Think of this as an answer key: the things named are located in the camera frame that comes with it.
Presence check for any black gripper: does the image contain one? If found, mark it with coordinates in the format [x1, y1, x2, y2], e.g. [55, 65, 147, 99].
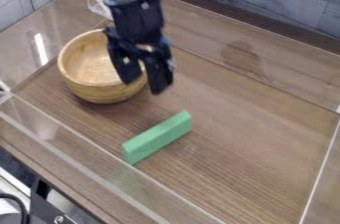
[104, 0, 174, 95]

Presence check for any green rectangular block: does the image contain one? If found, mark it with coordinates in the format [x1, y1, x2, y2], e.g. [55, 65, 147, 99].
[123, 112, 192, 165]

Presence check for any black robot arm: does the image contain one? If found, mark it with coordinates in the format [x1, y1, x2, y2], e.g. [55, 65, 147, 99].
[104, 0, 174, 95]

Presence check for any wooden bowl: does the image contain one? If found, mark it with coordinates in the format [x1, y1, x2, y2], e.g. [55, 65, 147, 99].
[58, 29, 148, 104]

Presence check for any clear acrylic corner bracket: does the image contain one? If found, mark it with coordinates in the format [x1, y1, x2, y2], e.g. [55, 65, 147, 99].
[87, 0, 114, 20]

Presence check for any black table frame bracket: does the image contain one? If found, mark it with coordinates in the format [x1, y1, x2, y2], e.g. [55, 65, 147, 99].
[30, 178, 79, 224]

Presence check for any black cable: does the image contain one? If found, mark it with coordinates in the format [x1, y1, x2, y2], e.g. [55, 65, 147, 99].
[0, 191, 32, 224]

